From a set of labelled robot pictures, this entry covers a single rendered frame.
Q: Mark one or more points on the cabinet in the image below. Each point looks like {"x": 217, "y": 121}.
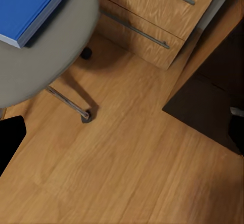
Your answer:
{"x": 210, "y": 88}
{"x": 152, "y": 29}

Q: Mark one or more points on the swivel chair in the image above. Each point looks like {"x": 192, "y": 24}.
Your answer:
{"x": 48, "y": 54}

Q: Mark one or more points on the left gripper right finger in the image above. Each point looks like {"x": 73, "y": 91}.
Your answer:
{"x": 236, "y": 131}

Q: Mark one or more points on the folder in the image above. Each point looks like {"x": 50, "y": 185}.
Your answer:
{"x": 20, "y": 19}

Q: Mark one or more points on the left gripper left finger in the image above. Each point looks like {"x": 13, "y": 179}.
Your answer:
{"x": 12, "y": 133}

